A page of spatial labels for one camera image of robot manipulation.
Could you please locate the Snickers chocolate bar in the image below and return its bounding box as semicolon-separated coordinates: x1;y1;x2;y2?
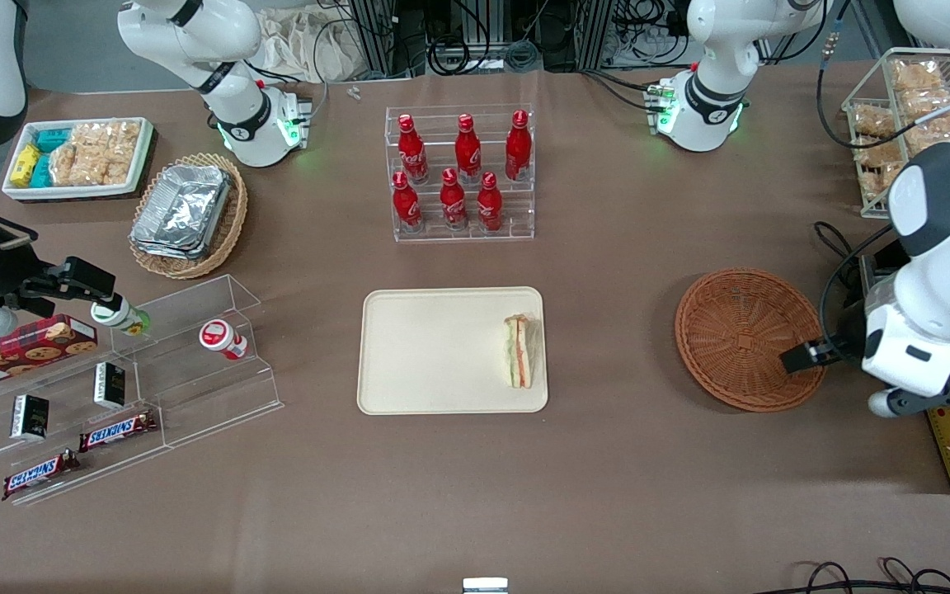
2;450;80;502
79;410;158;452

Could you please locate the black table edge cable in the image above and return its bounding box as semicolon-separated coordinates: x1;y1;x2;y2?
776;557;950;594

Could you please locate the aluminium foil tray stack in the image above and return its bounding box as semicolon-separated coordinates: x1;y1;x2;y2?
130;163;233;261

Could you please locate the red cola bottle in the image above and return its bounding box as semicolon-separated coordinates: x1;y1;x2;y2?
397;114;430;185
506;109;533;182
440;167;469;231
393;171;423;233
476;171;504;233
454;113;482;184

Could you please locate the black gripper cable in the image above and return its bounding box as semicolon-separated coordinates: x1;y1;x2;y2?
813;221;896;347

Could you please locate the light wicker basket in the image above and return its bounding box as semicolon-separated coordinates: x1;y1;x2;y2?
129;153;249;280

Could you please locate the clear acrylic tiered shelf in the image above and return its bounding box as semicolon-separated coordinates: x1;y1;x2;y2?
0;275;285;506

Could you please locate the yellow snack packet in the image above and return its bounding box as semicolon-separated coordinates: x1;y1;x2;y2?
11;144;41;188

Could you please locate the red lidded snack cup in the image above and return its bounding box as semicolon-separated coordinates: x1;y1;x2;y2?
199;319;249;361

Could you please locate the white cloth bag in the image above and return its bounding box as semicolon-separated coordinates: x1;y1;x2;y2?
256;7;364;85

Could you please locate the small black carton box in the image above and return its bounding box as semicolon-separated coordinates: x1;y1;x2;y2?
94;361;127;411
11;394;50;441

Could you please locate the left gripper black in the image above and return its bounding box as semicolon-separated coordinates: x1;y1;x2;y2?
779;301;870;375

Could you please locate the green sunflower snack cup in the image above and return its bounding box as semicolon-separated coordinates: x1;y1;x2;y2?
91;301;151;337

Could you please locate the brown wicker basket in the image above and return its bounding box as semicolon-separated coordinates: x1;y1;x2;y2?
675;268;829;413

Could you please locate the fried snack bag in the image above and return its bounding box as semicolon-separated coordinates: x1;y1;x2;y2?
854;140;909;199
890;58;942;92
900;89;950;153
852;103;896;137

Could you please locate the triangle sandwich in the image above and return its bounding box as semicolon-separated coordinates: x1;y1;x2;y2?
501;312;540;390

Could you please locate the red plaid cookie box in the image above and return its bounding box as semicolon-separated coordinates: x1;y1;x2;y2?
0;313;99;393

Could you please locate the clear rice cracker bag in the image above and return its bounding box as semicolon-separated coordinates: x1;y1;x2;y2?
48;139;92;187
71;120;144;186

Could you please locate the white rectangular snack container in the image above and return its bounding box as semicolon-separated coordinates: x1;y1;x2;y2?
2;117;156;203

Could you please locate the clear acrylic bottle rack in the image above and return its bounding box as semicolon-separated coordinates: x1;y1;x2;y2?
384;106;535;243

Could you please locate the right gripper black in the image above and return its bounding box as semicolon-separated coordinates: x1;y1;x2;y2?
0;216;118;321

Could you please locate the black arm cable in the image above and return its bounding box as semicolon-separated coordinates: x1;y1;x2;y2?
816;0;950;149

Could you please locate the black cable bundle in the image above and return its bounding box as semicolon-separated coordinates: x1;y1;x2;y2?
426;0;546;77

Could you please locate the cream wire rack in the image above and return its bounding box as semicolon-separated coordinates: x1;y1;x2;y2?
842;48;950;219

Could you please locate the beige plastic tray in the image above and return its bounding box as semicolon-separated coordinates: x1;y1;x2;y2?
357;287;549;415

